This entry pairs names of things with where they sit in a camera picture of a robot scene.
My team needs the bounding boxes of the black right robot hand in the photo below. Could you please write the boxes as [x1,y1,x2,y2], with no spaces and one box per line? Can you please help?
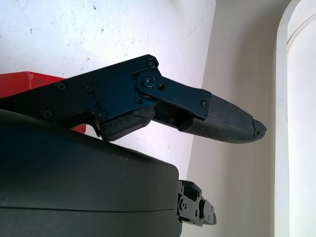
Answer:
[0,54,268,237]

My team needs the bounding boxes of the red wooden block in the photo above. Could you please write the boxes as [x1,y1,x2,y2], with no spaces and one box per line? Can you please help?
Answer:
[0,71,86,135]

